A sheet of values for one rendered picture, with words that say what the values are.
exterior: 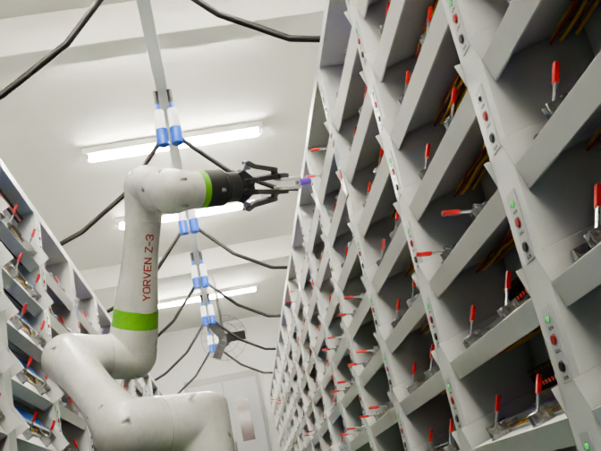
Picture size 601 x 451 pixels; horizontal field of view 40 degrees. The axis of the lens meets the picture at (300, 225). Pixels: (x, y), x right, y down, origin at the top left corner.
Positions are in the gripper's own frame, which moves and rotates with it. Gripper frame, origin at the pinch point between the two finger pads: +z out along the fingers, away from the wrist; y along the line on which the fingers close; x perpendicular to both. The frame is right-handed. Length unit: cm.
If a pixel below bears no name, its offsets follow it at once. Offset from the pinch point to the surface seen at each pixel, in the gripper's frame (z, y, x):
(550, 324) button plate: -21, 14, 96
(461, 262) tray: 3, 13, 58
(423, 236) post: 18.3, 11.9, 31.9
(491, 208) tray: -11, -2, 76
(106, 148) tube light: 114, 11, -356
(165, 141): 78, 0, -207
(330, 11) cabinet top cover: 46, -50, -38
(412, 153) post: 23.6, -8.1, 22.4
